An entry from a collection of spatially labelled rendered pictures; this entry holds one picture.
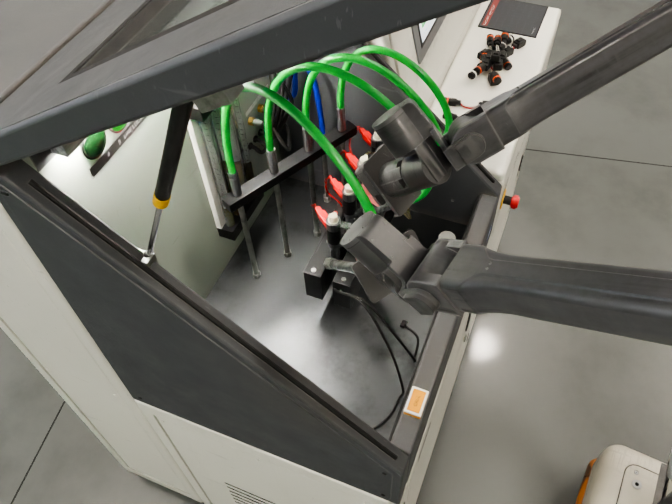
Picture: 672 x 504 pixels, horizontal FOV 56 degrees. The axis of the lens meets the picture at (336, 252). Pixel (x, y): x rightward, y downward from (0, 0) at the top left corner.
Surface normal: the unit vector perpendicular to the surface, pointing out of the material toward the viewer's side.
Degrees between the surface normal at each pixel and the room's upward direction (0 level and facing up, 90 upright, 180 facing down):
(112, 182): 90
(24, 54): 0
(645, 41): 59
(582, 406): 0
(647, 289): 38
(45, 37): 0
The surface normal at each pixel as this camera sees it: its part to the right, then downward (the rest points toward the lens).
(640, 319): -0.60, 0.72
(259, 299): -0.04, -0.61
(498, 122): -0.11, 0.36
